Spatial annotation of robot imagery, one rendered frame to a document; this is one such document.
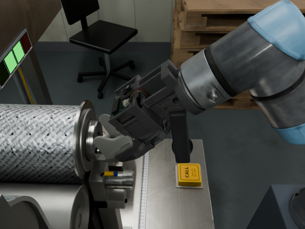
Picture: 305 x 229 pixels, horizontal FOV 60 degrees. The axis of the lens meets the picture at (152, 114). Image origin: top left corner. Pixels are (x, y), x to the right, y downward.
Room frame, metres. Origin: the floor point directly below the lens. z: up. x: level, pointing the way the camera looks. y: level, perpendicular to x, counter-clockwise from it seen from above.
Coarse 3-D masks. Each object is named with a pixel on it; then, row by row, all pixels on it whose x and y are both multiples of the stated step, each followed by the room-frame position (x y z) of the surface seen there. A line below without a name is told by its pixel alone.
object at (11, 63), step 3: (9, 54) 0.70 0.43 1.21; (12, 54) 0.72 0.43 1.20; (6, 57) 0.68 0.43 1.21; (9, 57) 0.70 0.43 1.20; (12, 57) 0.71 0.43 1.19; (6, 60) 0.68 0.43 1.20; (9, 60) 0.69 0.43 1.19; (12, 60) 0.71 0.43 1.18; (6, 63) 0.67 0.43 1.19; (9, 63) 0.68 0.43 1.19; (12, 63) 0.70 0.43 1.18; (15, 63) 0.72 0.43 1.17; (9, 66) 0.68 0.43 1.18; (12, 66) 0.69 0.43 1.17; (15, 66) 0.71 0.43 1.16; (9, 69) 0.67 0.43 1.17; (12, 69) 0.69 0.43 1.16
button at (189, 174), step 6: (180, 168) 0.49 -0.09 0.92; (186, 168) 0.49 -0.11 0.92; (192, 168) 0.49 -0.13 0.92; (198, 168) 0.49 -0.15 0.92; (180, 174) 0.47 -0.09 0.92; (186, 174) 0.47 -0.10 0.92; (192, 174) 0.47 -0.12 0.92; (198, 174) 0.47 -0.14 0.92; (180, 180) 0.45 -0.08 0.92; (186, 180) 0.45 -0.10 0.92; (192, 180) 0.45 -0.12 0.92; (198, 180) 0.45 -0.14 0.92
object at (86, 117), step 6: (84, 114) 0.33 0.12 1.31; (90, 114) 0.35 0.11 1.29; (84, 120) 0.32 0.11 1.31; (84, 126) 0.31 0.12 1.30; (84, 132) 0.31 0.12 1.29; (84, 138) 0.30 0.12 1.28; (84, 144) 0.29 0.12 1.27; (84, 150) 0.29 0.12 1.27; (84, 156) 0.28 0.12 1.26; (84, 162) 0.27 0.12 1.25; (90, 162) 0.30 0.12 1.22; (84, 168) 0.27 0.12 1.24; (90, 168) 0.29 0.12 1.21
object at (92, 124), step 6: (90, 120) 0.34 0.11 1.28; (96, 120) 0.34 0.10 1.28; (90, 126) 0.32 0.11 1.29; (96, 126) 0.33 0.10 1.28; (90, 132) 0.31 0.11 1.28; (96, 132) 0.32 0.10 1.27; (102, 132) 0.35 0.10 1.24; (90, 138) 0.30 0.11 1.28; (90, 144) 0.29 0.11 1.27; (90, 150) 0.29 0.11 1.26; (90, 156) 0.29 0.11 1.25; (96, 156) 0.29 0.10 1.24
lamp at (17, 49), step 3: (18, 42) 0.77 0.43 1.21; (15, 45) 0.75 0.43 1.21; (18, 45) 0.77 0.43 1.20; (15, 48) 0.75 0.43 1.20; (18, 48) 0.76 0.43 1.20; (21, 48) 0.78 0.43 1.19; (15, 51) 0.74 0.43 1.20; (18, 51) 0.75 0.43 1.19; (21, 51) 0.77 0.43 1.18; (15, 54) 0.73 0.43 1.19; (18, 54) 0.75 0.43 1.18; (21, 54) 0.76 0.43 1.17; (24, 54) 0.78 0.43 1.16; (18, 57) 0.74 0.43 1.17; (21, 57) 0.76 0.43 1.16; (18, 60) 0.73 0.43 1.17
